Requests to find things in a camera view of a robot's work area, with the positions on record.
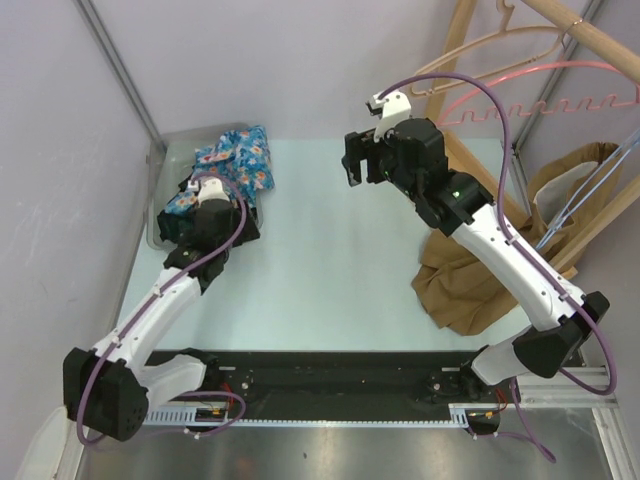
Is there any blue floral garment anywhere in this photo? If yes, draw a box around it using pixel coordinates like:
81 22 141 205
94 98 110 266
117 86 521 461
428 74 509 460
163 125 275 217

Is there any dark green garment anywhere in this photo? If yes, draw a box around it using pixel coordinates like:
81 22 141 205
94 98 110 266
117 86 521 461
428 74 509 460
157 174 264 249

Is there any light blue wire hanger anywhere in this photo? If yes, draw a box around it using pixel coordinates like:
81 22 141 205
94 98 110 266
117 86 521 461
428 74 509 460
528 131 639 254

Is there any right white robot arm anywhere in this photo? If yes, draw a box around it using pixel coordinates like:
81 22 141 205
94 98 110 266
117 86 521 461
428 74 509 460
342 118 609 401

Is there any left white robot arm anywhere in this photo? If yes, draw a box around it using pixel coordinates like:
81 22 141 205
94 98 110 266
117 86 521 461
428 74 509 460
62 198 259 446

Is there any beige wooden hanger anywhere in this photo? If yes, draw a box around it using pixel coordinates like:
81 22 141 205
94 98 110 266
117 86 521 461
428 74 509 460
415 1 562 79

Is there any grey plastic bin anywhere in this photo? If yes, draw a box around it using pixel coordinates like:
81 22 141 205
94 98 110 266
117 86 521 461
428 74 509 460
146 122 248 250

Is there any wooden clothes rack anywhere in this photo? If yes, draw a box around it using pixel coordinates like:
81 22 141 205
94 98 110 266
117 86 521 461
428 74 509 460
383 0 640 318

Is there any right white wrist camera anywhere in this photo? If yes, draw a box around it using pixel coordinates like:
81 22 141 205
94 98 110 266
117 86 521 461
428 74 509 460
366 90 412 142

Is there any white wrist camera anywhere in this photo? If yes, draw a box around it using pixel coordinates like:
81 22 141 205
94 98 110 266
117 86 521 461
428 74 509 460
366 90 412 142
186 177 230 205

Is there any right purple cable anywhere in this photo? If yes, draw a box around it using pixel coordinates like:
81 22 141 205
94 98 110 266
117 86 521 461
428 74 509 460
374 72 617 464

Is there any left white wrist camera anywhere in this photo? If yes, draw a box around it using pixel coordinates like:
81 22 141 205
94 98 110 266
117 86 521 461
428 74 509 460
186 177 230 205

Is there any white slotted cable duct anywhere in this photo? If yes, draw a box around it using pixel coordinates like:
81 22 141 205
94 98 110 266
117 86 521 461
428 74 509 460
144 403 474 429

